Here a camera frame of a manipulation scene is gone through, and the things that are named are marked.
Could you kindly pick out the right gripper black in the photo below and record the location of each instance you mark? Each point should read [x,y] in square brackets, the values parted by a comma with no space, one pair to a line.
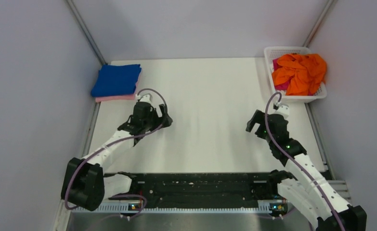
[259,117]

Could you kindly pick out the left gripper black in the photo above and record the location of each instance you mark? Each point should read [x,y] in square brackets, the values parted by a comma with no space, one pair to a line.
[159,120]

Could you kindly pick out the blue printed t shirt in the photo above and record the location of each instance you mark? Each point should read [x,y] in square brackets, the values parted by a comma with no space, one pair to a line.
[116,80]

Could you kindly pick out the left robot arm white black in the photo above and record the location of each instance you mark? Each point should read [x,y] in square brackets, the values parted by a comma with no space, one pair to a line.
[85,184]

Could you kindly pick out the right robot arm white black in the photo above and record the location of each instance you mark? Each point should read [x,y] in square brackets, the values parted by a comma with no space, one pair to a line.
[301,183]

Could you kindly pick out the magenta garment in basket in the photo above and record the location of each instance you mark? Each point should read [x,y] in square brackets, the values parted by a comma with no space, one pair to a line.
[283,86]

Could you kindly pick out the white plastic laundry basket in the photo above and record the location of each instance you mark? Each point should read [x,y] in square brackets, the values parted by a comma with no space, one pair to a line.
[273,52]

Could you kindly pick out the orange t shirt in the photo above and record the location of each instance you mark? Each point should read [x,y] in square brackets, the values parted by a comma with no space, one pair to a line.
[305,73]

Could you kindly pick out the folded pink t shirt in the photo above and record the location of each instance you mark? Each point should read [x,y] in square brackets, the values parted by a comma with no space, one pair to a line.
[118,97]

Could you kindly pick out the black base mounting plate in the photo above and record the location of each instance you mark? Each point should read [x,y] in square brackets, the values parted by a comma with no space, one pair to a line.
[148,182]

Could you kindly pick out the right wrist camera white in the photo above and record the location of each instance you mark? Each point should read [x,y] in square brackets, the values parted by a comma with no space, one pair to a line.
[281,108]

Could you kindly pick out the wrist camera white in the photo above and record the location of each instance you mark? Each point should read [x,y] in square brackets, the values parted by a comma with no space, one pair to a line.
[281,108]
[147,98]

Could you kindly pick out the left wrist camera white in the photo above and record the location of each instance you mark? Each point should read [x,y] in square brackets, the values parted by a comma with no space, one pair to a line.
[147,98]

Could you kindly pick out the aluminium frame rail front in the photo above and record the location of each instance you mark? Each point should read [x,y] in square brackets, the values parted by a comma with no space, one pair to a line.
[207,209]

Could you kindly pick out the right corner frame post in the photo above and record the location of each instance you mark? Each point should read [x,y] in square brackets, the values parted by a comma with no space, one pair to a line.
[321,18]

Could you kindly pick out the corner frame post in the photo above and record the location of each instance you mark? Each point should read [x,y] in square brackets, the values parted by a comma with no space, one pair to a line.
[85,31]
[321,18]

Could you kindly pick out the left corner frame post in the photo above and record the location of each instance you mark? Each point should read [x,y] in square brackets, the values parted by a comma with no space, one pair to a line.
[85,31]

